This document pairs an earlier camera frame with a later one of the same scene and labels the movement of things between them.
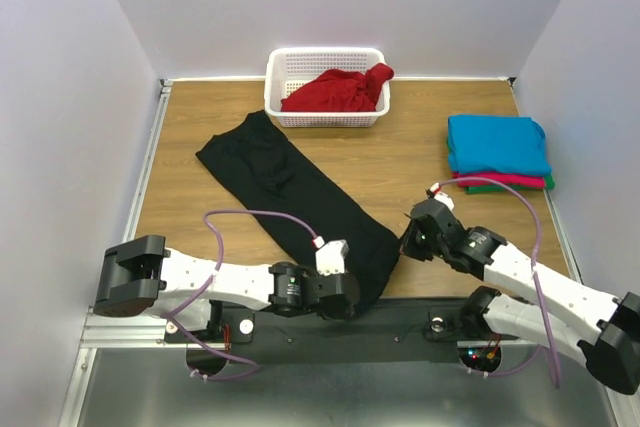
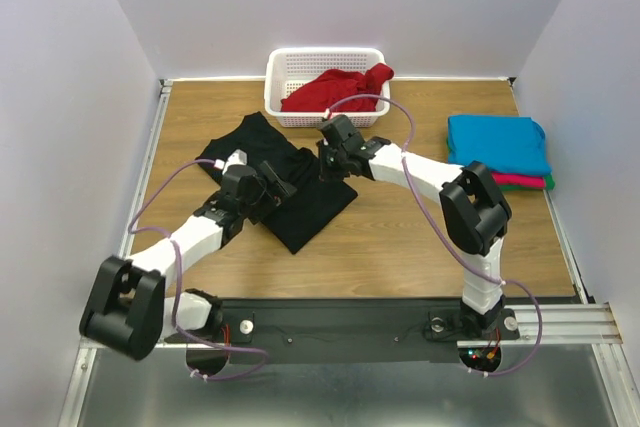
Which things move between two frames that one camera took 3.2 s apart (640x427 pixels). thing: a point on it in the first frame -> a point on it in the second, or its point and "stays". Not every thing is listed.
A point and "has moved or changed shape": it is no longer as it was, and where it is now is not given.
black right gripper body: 415,238 -> 327,159
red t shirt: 338,90 stays
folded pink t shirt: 507,181 stays
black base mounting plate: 425,331 stays
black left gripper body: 334,314 -> 261,202
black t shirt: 276,175 has moved or changed shape
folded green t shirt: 549,184 stays
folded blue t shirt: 506,144 stays
